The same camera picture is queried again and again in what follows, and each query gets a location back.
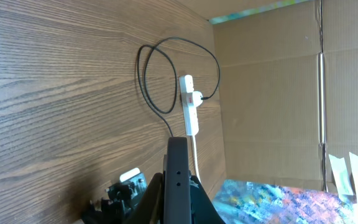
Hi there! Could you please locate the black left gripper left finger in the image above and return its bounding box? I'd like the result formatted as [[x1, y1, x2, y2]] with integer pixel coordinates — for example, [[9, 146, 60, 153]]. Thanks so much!
[[124, 173, 163, 224]]

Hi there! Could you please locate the black charging cable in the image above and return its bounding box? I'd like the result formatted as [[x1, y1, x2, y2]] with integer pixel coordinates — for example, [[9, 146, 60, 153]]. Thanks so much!
[[136, 37, 221, 138]]

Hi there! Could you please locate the white power strip cord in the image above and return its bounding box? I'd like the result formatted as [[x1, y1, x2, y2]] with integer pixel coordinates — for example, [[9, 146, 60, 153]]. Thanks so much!
[[190, 135, 202, 184]]

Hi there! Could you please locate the brown cardboard wall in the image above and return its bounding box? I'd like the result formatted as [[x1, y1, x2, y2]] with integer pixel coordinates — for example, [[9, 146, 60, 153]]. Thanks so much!
[[184, 0, 358, 194]]

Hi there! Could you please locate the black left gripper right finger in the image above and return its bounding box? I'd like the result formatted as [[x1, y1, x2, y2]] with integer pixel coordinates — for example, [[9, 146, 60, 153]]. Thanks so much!
[[190, 175, 225, 224]]

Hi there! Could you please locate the blue Galaxy smartphone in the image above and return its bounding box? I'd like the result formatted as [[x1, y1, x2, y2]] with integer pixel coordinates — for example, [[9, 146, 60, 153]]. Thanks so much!
[[163, 137, 191, 224]]

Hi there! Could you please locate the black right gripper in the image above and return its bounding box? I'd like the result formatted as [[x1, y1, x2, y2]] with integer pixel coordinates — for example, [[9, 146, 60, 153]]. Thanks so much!
[[81, 173, 147, 224]]

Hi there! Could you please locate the colourful painted sheet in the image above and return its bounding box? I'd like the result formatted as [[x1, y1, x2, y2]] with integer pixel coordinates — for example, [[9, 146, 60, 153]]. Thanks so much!
[[213, 179, 358, 223]]

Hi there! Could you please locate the white power strip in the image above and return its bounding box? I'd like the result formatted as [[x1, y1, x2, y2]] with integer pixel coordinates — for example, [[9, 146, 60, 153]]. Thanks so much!
[[179, 75, 199, 136]]

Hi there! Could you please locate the white charger plug adapter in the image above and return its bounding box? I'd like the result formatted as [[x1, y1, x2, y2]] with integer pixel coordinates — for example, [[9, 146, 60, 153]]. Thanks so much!
[[186, 91, 203, 108]]

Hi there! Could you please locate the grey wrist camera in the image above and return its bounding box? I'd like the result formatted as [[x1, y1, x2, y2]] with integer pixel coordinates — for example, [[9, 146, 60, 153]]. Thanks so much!
[[119, 167, 140, 182]]

